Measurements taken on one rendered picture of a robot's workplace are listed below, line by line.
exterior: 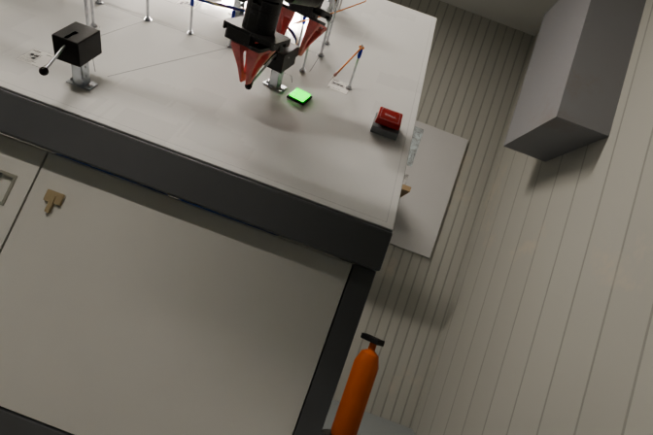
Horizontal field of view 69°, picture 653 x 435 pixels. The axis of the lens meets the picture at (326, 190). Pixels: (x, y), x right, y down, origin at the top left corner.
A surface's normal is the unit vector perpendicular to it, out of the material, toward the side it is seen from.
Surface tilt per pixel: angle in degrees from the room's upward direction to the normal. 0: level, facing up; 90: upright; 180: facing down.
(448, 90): 90
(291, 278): 90
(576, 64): 90
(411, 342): 90
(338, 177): 50
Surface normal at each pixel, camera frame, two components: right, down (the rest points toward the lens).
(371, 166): 0.25, -0.71
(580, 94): 0.07, -0.15
